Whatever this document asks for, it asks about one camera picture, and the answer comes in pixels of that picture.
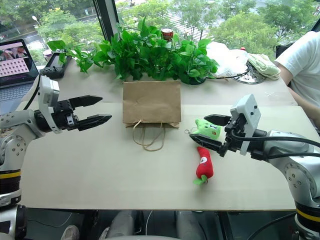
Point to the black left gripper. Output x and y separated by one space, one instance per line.
65 117

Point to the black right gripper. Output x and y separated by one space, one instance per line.
235 125

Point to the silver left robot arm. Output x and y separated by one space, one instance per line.
15 145

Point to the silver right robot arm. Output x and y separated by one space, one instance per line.
295 170

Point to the white plastic bag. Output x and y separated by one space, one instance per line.
227 60

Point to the green plush toy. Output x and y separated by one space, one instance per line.
206 130

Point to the red chili plush toy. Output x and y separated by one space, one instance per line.
205 166

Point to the black handheld game controller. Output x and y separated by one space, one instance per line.
53 66

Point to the round metal tray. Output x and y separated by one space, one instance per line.
250 78

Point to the pale cup with lid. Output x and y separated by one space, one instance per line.
47 55

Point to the green leafy potted plant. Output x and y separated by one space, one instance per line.
140 55

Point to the pale green folded cloth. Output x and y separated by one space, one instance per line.
265 66

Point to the open grey laptop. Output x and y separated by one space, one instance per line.
13 65

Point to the grey rounded shape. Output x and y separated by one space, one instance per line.
123 225
186 225

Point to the red drink can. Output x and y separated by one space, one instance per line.
166 34

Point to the person in white shirt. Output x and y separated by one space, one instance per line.
305 65

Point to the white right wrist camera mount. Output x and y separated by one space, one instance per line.
247 107

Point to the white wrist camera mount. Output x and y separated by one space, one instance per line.
247 107
48 92

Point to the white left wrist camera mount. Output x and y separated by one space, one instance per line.
48 92

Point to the black window frame post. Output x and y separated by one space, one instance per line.
106 20

